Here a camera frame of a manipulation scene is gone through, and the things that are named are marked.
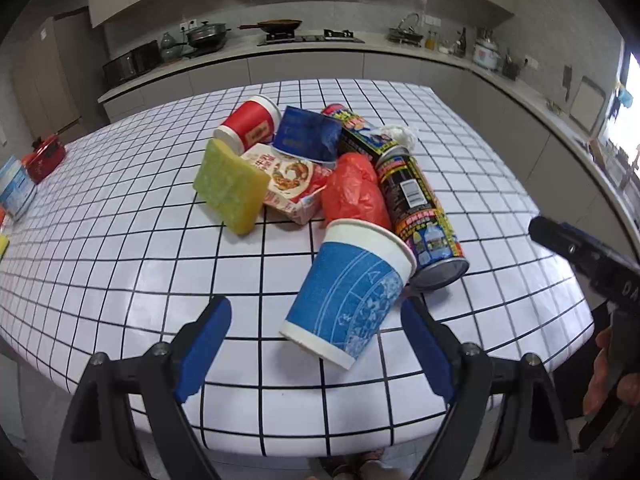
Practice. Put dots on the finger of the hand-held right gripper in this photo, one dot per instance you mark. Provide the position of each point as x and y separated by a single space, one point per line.
565 240

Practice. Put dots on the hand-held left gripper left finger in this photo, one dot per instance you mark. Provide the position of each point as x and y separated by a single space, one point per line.
207 345

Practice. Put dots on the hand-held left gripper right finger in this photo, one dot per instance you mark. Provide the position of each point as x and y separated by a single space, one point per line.
425 350

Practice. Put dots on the blue paper cup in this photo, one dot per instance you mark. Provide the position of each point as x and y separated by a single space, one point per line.
345 295

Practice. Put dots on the red paper cup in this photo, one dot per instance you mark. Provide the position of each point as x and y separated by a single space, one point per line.
250 122

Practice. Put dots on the person's right hand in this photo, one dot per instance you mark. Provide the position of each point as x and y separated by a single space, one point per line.
597 380

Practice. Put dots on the window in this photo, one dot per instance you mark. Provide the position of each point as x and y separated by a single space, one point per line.
625 130

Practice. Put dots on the person's foot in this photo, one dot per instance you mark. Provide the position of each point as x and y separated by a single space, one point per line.
360 467

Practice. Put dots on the green vegetable sprig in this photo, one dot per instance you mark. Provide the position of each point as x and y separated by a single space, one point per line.
552 105

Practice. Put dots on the white cutting board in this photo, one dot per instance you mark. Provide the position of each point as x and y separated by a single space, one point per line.
587 105

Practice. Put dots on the blue cloth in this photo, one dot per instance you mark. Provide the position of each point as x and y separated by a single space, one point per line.
625 96

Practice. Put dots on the cleaver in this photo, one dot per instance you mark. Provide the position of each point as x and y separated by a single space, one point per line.
567 82

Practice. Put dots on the yellow green sponge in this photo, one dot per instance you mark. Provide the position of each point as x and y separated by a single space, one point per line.
227 185

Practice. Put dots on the red plastic bag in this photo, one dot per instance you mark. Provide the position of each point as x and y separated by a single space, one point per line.
352 190

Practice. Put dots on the black utensil holder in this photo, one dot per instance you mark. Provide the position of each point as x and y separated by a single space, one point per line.
510 67

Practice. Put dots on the printed white food carton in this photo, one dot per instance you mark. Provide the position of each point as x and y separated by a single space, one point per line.
290 180

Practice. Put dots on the white crumpled tissue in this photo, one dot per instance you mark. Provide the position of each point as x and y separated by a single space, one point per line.
400 135

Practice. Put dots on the white rice cooker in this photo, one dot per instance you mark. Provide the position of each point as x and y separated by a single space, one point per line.
486 52

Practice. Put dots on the dark glass bottle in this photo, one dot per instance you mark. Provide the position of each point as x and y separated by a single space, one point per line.
462 42

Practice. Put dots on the yellow cloth pad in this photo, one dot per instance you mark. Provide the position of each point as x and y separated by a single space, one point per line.
4 247

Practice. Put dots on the black spray can red cap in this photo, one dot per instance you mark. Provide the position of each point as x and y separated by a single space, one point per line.
360 132

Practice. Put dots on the blue foil packet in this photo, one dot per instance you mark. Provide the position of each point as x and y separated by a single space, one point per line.
305 132

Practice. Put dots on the yellow oil bottle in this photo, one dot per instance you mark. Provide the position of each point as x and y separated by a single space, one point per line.
431 41

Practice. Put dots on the red pot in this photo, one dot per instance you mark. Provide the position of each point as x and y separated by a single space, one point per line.
45 157

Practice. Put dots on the blue white packet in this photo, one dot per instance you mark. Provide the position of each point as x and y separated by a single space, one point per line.
15 185

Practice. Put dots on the black countertop oven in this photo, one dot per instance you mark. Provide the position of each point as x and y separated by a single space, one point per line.
132 62

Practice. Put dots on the dark ceramic jar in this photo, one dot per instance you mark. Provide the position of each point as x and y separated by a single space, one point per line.
171 47

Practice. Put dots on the kitchen counter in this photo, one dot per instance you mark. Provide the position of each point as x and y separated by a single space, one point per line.
320 65

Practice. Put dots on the grey pot with lid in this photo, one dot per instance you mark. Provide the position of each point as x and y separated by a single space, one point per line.
205 35

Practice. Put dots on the tall grey cabinet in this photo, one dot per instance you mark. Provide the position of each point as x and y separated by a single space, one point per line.
45 75

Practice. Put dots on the gas stove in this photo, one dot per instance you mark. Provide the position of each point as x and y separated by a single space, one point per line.
310 37

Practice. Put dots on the wok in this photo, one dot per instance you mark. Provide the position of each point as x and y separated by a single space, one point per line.
280 24

